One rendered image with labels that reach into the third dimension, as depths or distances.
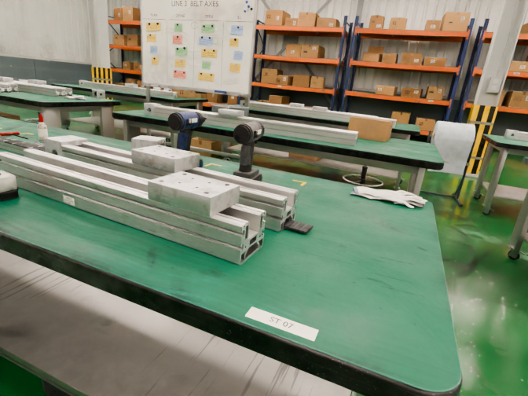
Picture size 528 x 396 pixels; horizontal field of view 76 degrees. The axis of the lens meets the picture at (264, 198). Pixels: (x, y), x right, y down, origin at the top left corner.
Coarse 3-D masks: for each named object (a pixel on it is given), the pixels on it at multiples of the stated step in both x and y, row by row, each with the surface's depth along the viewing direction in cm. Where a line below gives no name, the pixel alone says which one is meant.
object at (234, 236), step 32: (32, 160) 91; (64, 160) 94; (64, 192) 85; (96, 192) 80; (128, 192) 75; (128, 224) 77; (160, 224) 73; (192, 224) 68; (224, 224) 65; (256, 224) 70; (224, 256) 67
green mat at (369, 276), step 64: (320, 192) 116; (128, 256) 65; (192, 256) 67; (256, 256) 70; (320, 256) 72; (384, 256) 75; (320, 320) 52; (384, 320) 54; (448, 320) 55; (448, 384) 43
